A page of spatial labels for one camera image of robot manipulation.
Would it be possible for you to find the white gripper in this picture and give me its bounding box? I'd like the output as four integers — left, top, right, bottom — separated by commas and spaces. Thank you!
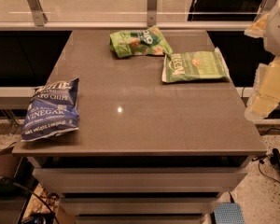
245, 0, 280, 121

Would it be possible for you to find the green rice chip bag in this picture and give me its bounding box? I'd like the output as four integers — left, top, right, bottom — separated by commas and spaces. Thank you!
110, 26, 173, 58

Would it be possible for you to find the green jalapeno chip bag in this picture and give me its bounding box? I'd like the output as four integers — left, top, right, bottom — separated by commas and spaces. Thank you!
161, 48, 231, 83

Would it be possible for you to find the blue kettle chip bag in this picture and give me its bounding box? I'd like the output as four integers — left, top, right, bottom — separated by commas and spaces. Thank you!
21, 78, 79, 142

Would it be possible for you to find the black monitor in background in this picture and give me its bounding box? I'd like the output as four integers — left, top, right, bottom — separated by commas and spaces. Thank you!
188, 0, 262, 21

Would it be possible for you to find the grey drawer cabinet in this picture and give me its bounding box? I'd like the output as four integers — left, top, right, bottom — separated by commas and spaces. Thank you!
14, 30, 266, 224

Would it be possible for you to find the blue perforated mat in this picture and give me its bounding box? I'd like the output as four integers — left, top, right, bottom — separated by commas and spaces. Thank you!
213, 203, 245, 224

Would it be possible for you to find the middle metal railing post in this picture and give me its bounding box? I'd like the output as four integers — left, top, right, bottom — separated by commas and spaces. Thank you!
147, 0, 158, 27

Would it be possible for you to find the left metal railing post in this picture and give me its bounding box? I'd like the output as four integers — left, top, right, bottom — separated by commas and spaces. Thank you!
27, 0, 48, 26

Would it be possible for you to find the black cable on left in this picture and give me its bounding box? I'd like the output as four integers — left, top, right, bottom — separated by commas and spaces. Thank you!
0, 175, 61, 224

